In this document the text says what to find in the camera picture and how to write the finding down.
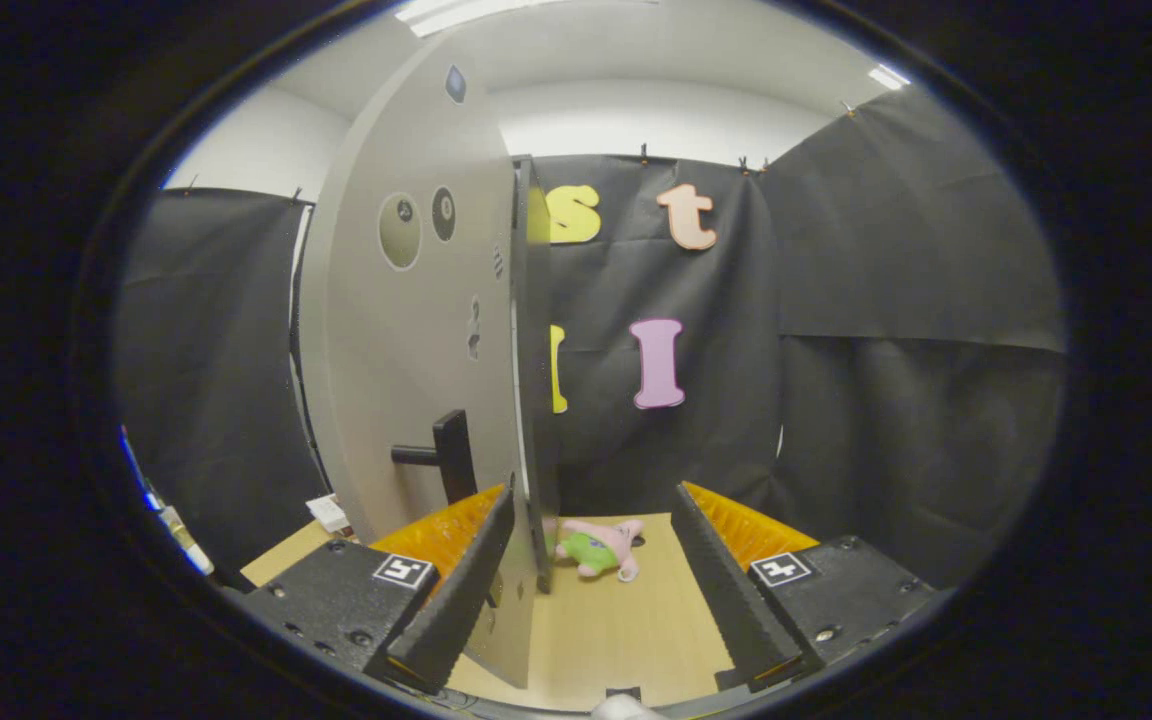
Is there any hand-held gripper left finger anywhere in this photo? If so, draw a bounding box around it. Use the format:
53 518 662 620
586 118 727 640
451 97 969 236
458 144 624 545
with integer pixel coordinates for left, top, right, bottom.
234 484 517 695

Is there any light grey shoe cabinet door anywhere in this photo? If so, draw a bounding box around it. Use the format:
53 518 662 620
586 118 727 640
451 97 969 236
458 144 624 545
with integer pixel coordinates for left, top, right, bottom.
298 40 537 691

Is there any green pink plush toy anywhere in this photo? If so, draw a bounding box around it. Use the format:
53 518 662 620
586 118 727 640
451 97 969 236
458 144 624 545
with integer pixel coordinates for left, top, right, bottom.
542 516 647 583

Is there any black door handle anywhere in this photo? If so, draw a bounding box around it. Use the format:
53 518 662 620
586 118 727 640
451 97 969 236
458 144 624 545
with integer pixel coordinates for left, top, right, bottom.
391 409 479 506

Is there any white flat box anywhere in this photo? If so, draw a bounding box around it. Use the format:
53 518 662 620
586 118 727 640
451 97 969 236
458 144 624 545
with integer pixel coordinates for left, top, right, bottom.
305 494 352 535

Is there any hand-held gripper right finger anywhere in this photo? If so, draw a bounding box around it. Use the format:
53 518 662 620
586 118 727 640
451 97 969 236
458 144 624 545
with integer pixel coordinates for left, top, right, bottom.
671 481 939 693

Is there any dark grey shoe cabinet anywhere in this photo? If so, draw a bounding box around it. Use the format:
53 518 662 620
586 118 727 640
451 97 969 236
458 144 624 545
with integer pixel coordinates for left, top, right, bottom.
511 153 564 596

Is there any black backdrop cloth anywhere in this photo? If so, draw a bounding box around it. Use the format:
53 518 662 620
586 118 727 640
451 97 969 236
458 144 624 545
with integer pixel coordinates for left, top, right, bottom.
114 85 1067 591

